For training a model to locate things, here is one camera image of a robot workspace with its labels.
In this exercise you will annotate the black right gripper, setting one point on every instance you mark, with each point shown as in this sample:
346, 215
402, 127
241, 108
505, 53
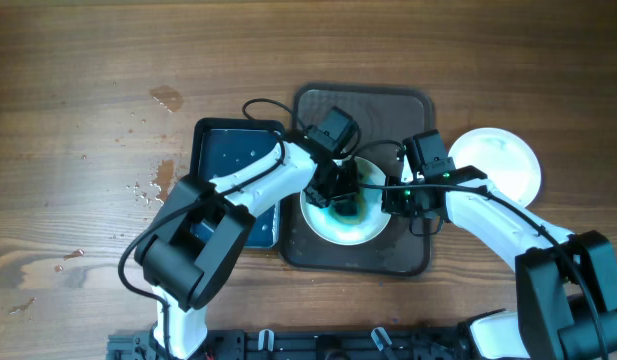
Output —
395, 198

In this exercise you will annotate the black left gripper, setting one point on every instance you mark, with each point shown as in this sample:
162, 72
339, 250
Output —
351, 174

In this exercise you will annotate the green yellow scrub sponge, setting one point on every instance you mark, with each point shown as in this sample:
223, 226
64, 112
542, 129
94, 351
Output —
351, 210

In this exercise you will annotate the white plate top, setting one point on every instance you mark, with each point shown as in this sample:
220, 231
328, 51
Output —
327, 228

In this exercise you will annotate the white plate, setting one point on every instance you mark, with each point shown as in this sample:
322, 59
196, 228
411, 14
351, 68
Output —
505, 158
327, 228

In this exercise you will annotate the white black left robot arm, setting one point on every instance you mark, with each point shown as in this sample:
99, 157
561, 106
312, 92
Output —
191, 247

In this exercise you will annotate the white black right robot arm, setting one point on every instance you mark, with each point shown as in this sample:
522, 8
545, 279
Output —
566, 283

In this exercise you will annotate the large brown serving tray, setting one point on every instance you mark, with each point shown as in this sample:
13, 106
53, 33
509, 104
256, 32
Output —
403, 247

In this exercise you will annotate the small black water tray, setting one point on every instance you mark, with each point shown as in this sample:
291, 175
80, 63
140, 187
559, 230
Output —
224, 146

